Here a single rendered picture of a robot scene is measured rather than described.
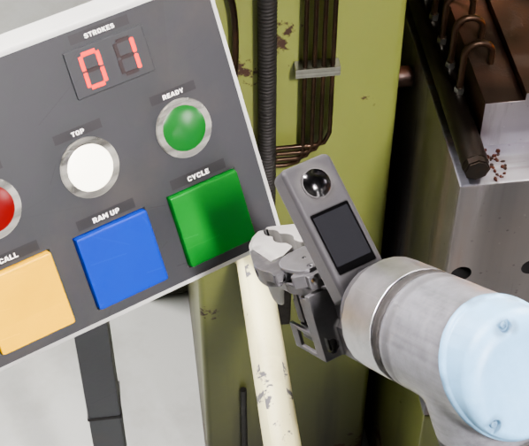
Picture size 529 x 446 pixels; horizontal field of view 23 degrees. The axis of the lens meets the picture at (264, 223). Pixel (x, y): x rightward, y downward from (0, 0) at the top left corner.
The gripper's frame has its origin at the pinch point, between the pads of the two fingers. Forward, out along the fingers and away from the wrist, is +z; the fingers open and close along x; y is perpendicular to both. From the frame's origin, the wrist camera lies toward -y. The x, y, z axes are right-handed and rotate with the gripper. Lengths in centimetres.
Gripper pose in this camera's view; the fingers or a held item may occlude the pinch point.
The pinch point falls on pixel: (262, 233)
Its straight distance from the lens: 116.3
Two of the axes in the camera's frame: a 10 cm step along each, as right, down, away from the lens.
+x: 8.5, -3.9, 3.6
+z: -4.6, -2.0, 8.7
